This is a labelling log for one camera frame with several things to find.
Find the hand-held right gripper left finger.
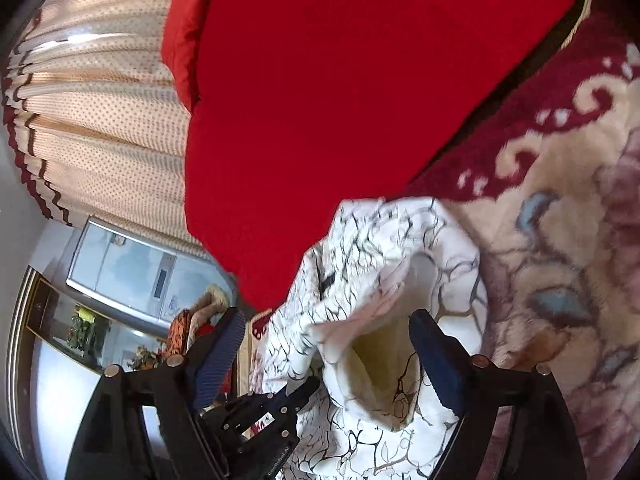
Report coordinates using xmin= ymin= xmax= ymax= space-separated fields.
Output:
xmin=64 ymin=307 xmax=247 ymax=480

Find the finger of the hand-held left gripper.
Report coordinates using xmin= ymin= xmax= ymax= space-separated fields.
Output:
xmin=205 ymin=376 xmax=321 ymax=441

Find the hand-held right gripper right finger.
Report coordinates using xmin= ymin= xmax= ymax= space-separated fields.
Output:
xmin=409 ymin=309 xmax=588 ymax=480

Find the white black-veined patterned garment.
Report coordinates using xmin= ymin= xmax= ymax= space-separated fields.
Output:
xmin=247 ymin=197 xmax=488 ymax=480

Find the red box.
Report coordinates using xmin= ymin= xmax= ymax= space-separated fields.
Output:
xmin=190 ymin=324 xmax=217 ymax=348

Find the orange patterned cloth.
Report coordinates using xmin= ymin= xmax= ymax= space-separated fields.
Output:
xmin=167 ymin=310 xmax=194 ymax=356

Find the beige fur-trimmed garment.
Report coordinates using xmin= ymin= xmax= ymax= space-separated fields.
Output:
xmin=192 ymin=284 xmax=231 ymax=331

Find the dried flower bunch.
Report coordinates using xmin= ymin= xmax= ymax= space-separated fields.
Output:
xmin=127 ymin=345 xmax=166 ymax=368

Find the silver refrigerator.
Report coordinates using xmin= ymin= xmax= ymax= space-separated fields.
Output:
xmin=66 ymin=216 xmax=236 ymax=333

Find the green yellow ornament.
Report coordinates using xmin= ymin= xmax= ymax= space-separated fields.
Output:
xmin=74 ymin=306 xmax=97 ymax=350

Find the gold framed glass cabinet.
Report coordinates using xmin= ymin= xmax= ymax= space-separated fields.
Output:
xmin=12 ymin=267 xmax=171 ymax=376

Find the floral plush blanket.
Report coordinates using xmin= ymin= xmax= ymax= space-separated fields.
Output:
xmin=400 ymin=10 xmax=640 ymax=480

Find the beige dotted curtain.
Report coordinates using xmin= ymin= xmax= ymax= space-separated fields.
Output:
xmin=2 ymin=0 xmax=211 ymax=256

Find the red quilt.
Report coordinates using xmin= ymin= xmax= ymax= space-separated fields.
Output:
xmin=184 ymin=0 xmax=586 ymax=311

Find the red pillow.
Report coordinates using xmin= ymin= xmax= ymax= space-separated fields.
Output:
xmin=161 ymin=0 xmax=226 ymax=113

